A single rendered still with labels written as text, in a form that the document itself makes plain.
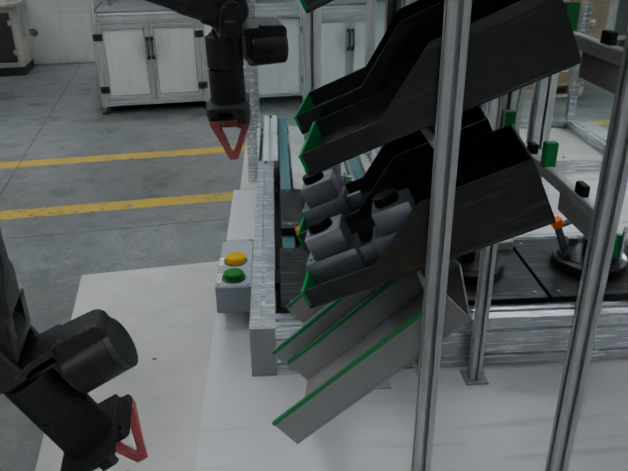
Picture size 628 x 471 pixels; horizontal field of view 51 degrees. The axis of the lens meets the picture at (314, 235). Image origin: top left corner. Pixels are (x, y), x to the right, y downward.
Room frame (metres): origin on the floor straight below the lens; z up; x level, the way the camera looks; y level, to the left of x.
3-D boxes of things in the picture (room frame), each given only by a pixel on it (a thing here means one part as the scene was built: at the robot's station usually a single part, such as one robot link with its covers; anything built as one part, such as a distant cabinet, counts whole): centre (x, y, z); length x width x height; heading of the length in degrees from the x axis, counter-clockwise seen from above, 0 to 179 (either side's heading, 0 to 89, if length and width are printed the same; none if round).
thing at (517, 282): (1.13, -0.30, 1.01); 0.24 x 0.24 x 0.13; 3
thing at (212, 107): (1.06, 0.14, 1.34); 0.10 x 0.07 x 0.07; 3
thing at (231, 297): (1.19, 0.16, 0.93); 0.21 x 0.07 x 0.06; 3
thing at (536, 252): (1.15, -0.54, 1.01); 0.24 x 0.24 x 0.13; 3
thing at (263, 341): (1.39, 0.11, 0.91); 0.89 x 0.06 x 0.11; 3
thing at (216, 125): (1.07, 0.14, 1.27); 0.07 x 0.07 x 0.09; 3
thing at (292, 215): (1.46, -0.04, 0.96); 0.24 x 0.24 x 0.02; 3
